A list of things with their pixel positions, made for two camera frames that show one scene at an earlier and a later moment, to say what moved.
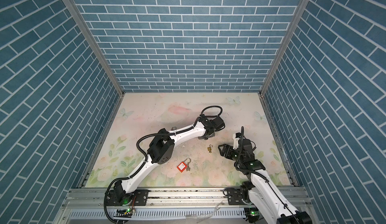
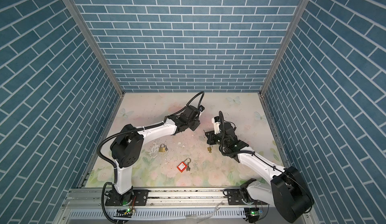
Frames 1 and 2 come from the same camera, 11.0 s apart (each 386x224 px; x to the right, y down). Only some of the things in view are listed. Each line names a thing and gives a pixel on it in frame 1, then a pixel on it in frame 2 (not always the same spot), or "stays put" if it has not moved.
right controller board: [252, 214] stays put
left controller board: [123, 213] stays put
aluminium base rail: [168, 206] stays put
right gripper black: [226, 147] → [210, 137]
